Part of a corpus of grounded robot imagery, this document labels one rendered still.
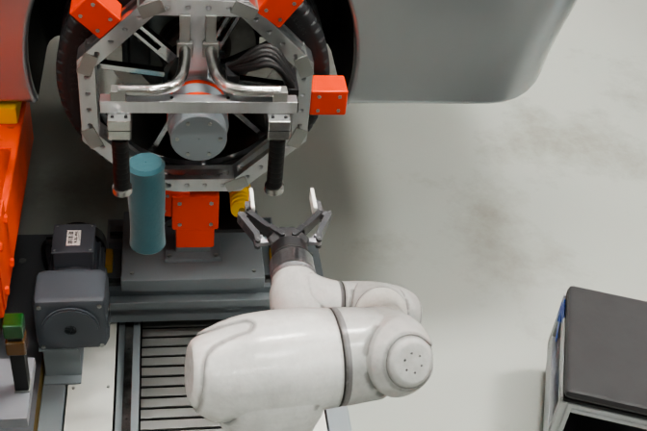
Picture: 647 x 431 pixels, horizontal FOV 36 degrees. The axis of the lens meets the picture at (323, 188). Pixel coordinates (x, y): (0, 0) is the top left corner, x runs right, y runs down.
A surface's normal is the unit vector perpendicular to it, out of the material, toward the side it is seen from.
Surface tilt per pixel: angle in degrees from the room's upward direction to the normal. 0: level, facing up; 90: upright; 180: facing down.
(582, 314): 0
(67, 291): 0
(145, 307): 90
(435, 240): 0
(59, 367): 90
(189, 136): 90
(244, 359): 32
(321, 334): 20
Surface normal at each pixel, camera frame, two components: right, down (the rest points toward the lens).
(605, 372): 0.09, -0.78
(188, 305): 0.13, 0.62
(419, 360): 0.39, 0.00
